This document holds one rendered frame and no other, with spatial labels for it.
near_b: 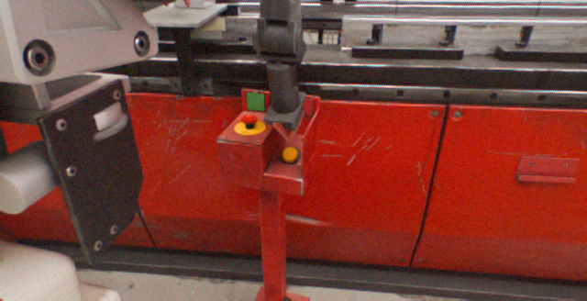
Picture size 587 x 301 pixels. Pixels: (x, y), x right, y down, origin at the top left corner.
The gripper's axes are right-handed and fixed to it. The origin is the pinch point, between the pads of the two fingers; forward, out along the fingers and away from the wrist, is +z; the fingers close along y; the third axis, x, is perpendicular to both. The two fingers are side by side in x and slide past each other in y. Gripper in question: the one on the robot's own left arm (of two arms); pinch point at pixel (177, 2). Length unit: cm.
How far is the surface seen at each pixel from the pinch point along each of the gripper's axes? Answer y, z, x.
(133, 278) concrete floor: 33, 91, 48
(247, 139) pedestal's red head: -21.4, 10.7, 32.0
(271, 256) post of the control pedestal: -26, 46, 47
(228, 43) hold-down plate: -9.1, 16.2, -3.6
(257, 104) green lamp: -20.9, 15.3, 18.3
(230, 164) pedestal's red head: -17.4, 16.0, 35.6
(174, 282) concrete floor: 16, 91, 48
